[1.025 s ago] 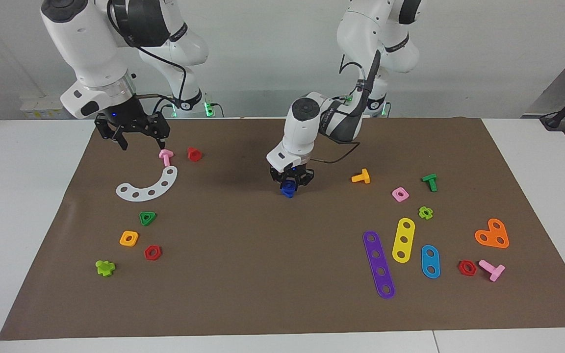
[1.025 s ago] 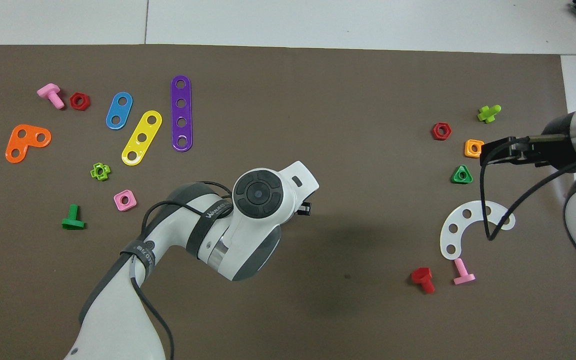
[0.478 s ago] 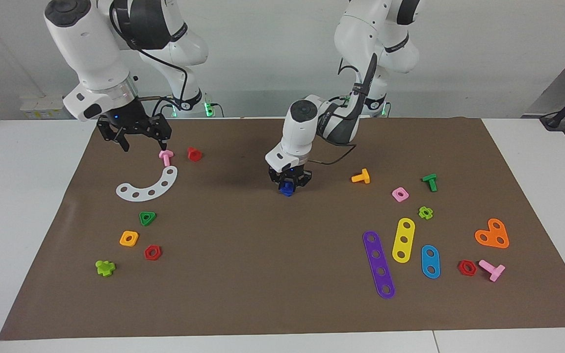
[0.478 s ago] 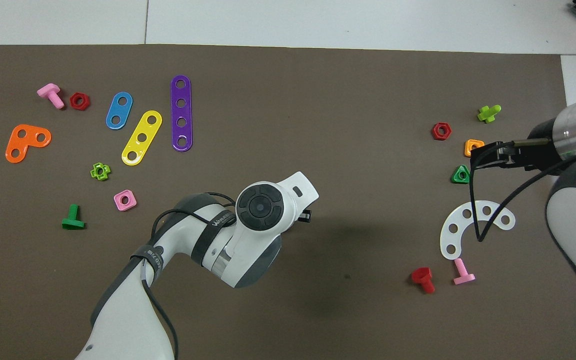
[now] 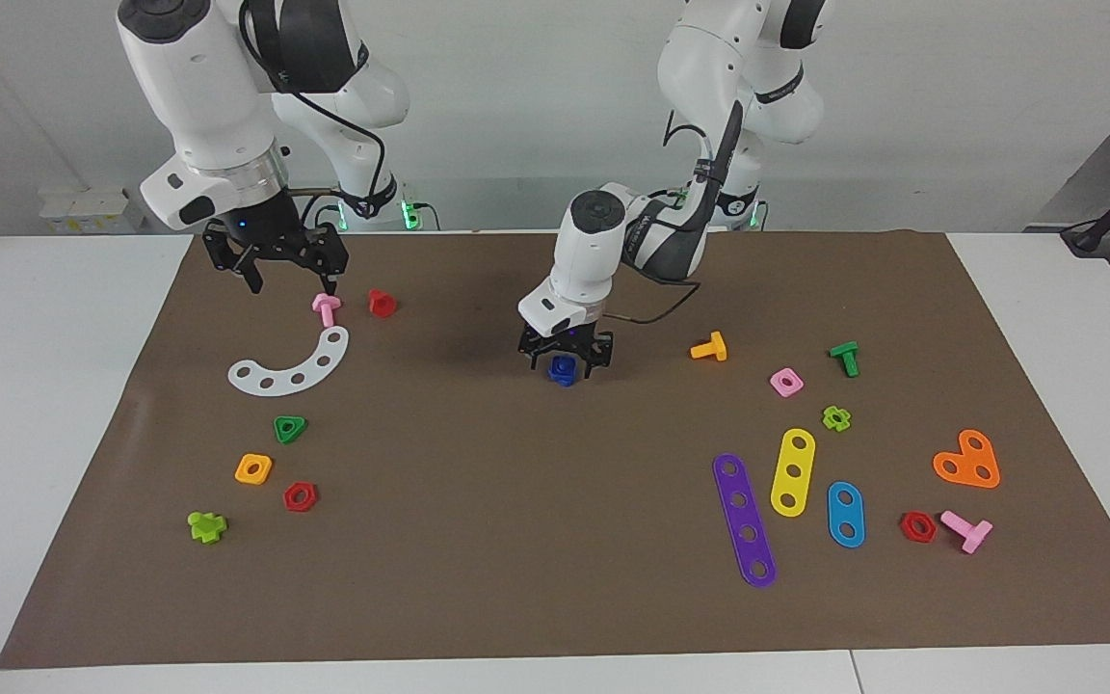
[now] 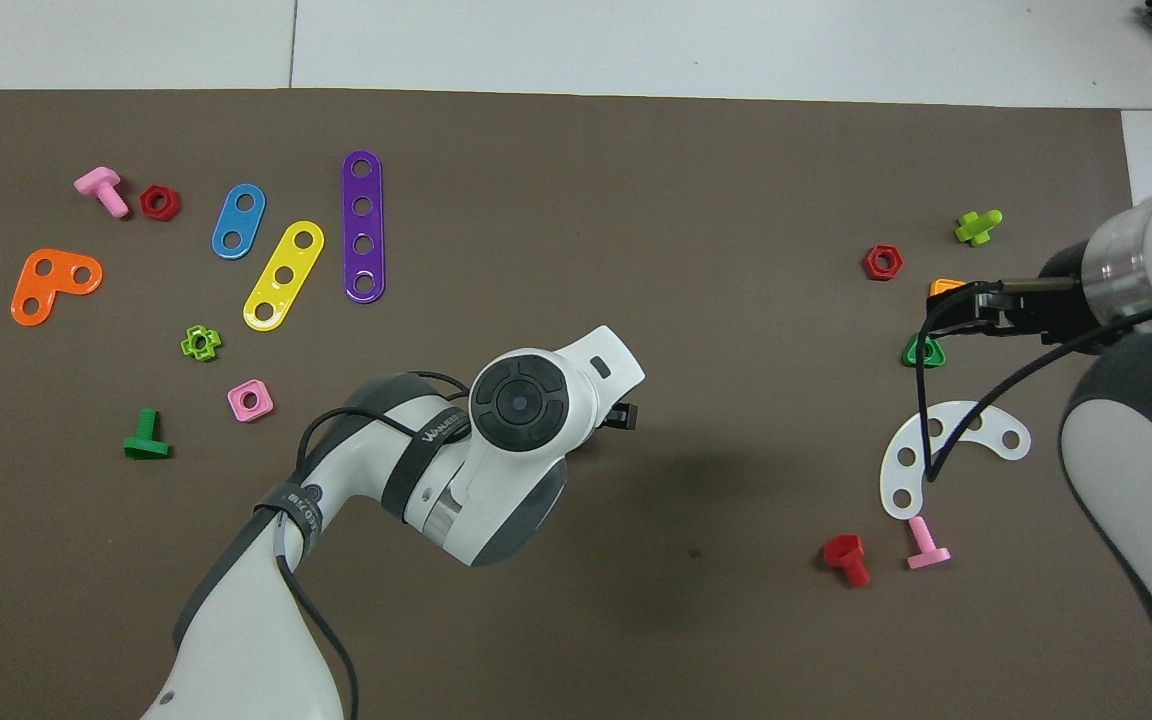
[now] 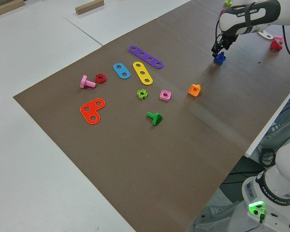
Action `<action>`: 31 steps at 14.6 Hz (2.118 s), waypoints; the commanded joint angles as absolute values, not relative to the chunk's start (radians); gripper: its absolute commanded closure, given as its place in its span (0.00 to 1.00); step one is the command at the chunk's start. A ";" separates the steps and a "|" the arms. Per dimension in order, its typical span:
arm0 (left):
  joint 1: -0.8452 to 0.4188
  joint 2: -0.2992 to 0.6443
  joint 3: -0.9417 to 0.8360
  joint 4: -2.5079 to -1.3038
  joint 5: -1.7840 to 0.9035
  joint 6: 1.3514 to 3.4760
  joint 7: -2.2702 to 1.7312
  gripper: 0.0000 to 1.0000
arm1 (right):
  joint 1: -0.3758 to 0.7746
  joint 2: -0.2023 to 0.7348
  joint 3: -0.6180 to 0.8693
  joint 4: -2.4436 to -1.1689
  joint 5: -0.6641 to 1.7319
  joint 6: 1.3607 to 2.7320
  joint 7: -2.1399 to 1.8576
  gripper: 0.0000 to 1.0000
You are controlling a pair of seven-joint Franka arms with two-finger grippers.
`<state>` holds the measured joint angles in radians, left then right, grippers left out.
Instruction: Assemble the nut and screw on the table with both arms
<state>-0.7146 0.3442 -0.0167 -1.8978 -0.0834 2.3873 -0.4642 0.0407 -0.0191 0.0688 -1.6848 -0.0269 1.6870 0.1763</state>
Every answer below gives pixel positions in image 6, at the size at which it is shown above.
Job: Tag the white curved perforated plate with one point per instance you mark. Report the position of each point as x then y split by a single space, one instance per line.
992 430

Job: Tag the pink square plastic nut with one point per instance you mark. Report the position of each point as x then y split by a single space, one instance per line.
263 398

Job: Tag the orange square plastic nut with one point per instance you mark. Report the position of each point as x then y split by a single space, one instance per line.
944 287

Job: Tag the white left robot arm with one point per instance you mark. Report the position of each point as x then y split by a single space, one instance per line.
236 620

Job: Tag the purple four-hole plate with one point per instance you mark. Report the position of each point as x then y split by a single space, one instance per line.
363 225

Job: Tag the brown table mat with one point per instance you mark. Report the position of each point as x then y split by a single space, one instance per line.
536 200

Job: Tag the lime green plastic screw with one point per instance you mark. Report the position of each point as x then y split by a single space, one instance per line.
976 230

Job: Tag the blue two-hole plate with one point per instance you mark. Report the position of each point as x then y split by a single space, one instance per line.
239 221

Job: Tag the lime green cross nut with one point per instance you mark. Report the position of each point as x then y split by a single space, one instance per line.
213 343

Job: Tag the long pink plastic screw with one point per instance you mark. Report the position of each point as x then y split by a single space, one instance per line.
96 182

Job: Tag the short pink plastic screw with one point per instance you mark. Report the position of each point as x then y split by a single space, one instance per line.
921 540

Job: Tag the red hexagon plastic nut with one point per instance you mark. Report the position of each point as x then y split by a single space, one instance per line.
147 203
870 262

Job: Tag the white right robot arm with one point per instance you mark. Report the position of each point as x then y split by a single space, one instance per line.
1146 450

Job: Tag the green triangle plastic nut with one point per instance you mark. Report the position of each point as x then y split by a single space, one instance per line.
911 358

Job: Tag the orange L-shaped plate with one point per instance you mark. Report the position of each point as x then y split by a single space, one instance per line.
56 290

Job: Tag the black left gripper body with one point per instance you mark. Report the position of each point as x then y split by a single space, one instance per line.
621 417

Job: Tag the red plastic screw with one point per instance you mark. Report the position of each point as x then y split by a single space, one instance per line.
844 550

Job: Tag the yellow three-hole plate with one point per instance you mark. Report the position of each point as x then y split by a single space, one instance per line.
294 258

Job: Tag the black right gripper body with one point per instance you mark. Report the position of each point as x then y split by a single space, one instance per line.
1061 310

